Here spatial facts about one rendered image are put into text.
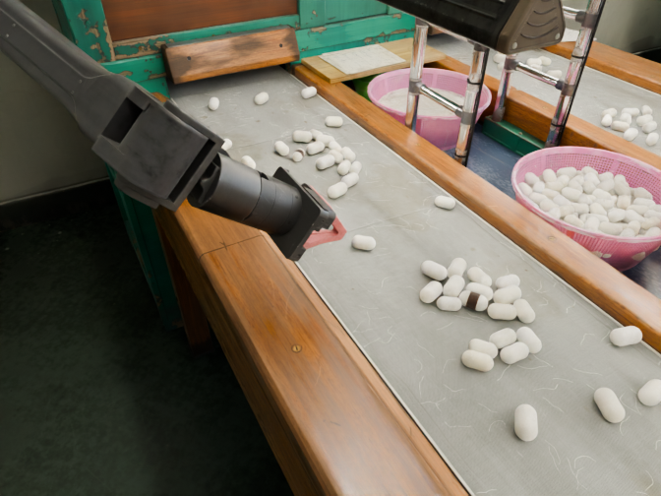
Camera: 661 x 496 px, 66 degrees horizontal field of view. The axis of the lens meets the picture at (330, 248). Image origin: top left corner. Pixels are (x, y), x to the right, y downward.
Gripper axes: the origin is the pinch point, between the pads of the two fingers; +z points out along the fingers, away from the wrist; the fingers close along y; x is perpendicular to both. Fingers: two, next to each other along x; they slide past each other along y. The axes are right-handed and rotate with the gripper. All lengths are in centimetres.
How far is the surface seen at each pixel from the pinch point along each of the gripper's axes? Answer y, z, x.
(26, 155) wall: 156, 3, 71
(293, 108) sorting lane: 52, 21, -5
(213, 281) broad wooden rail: 6.4, -6.9, 14.7
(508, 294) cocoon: -13.7, 17.3, -5.3
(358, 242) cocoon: 4.8, 9.6, 1.9
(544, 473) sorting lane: -31.7, 8.9, 3.9
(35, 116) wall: 156, 1, 55
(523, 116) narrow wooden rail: 25, 52, -31
